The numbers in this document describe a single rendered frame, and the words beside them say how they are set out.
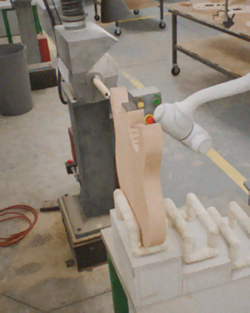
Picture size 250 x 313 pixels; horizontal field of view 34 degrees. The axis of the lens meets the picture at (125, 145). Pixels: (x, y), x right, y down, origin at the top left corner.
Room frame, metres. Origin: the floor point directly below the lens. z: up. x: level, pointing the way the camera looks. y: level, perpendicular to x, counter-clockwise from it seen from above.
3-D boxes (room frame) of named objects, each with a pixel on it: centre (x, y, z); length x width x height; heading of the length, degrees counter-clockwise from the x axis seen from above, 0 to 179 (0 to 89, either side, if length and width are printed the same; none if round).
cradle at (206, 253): (0.89, -0.20, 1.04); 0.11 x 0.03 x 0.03; 104
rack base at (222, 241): (1.02, -0.33, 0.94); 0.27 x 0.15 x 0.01; 14
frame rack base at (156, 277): (0.95, -0.03, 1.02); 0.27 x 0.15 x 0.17; 14
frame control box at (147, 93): (2.07, -0.08, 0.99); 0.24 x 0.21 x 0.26; 17
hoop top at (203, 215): (1.00, -0.22, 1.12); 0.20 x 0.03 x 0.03; 13
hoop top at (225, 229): (1.01, -0.30, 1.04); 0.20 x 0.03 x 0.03; 13
